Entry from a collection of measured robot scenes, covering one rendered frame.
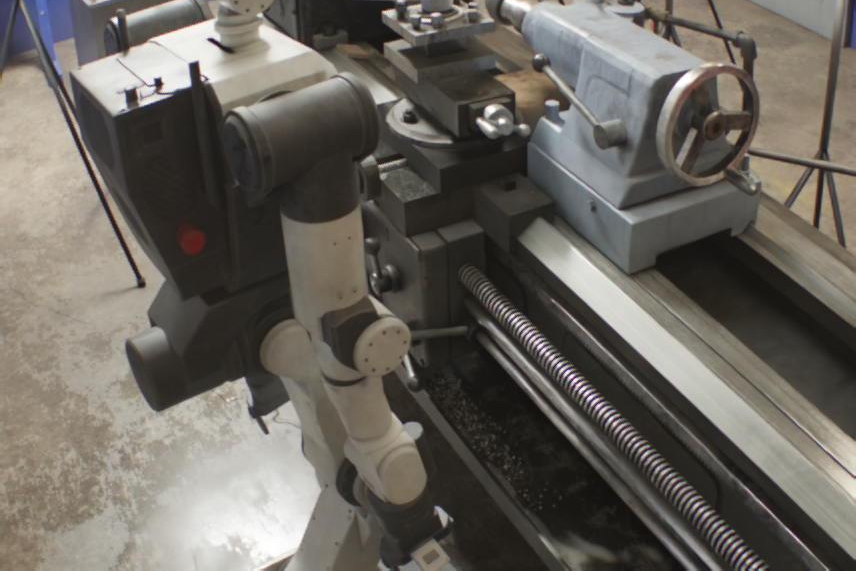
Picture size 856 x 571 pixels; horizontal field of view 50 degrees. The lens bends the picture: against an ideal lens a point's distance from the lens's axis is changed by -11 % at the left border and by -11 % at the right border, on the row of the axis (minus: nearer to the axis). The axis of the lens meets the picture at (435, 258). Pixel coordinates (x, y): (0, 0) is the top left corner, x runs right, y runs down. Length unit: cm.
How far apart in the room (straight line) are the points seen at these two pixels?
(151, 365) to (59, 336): 187
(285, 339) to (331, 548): 53
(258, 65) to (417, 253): 76
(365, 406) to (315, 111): 41
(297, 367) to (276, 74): 45
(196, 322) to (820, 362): 105
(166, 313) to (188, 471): 126
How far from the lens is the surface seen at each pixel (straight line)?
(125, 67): 125
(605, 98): 174
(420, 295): 190
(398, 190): 187
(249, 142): 102
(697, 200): 174
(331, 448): 159
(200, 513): 250
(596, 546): 182
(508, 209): 180
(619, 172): 170
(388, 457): 132
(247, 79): 115
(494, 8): 213
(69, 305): 335
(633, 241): 167
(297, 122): 103
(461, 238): 187
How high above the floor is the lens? 180
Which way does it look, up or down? 33 degrees down
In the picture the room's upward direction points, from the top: 3 degrees counter-clockwise
